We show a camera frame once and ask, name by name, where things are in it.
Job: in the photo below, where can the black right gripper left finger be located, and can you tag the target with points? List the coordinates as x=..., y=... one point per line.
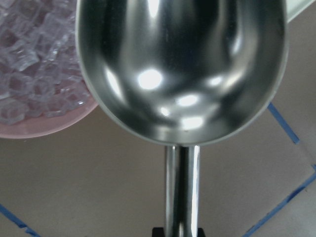
x=158, y=232

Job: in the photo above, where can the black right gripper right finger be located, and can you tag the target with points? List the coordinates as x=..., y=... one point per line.
x=200, y=232

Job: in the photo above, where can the stainless steel ice scoop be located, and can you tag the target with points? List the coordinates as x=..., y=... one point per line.
x=182, y=73

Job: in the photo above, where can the pile of clear ice cubes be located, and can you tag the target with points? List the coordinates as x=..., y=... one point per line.
x=39, y=69

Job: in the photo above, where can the pink bowl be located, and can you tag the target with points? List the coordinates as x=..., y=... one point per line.
x=41, y=126

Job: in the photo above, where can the cream bear serving tray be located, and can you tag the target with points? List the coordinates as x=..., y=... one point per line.
x=295, y=7

